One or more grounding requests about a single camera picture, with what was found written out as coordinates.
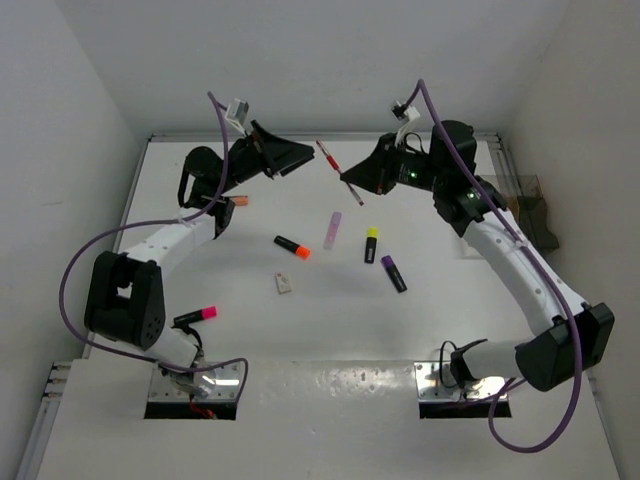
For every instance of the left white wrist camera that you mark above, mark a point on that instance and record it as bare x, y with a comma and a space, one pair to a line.
236, 114

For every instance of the red gel pen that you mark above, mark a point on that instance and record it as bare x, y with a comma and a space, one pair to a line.
335, 166

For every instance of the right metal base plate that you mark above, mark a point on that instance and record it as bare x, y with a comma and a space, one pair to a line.
436, 387

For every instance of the pink black highlighter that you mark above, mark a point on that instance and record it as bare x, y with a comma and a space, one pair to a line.
195, 316

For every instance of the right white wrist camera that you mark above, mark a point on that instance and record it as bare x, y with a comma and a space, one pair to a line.
408, 117

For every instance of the pink translucent highlighter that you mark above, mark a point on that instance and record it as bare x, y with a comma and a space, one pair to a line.
332, 230

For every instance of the orange black highlighter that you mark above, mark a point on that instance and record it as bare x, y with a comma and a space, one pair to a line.
293, 247

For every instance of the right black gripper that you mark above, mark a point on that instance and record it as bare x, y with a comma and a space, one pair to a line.
375, 172

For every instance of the yellow black highlighter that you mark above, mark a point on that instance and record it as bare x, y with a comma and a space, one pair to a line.
371, 245

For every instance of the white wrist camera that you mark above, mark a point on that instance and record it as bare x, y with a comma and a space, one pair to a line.
408, 117
236, 114

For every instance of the clear acrylic container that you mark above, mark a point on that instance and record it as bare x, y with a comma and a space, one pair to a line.
525, 199

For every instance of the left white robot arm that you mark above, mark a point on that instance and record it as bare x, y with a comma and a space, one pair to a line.
126, 295

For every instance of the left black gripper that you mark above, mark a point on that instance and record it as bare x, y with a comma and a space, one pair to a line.
272, 154

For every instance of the orange clear highlighter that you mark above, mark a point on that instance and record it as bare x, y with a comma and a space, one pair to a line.
241, 200

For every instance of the purple black highlighter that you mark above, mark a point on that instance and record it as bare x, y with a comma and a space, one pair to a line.
393, 274

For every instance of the white eraser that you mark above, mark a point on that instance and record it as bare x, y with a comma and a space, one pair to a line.
283, 283

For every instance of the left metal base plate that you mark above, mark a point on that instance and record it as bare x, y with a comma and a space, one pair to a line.
215, 385

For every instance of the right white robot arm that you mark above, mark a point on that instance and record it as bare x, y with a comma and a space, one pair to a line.
563, 324

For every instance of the metal base plate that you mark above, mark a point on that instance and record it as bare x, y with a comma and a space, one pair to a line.
436, 387
215, 385

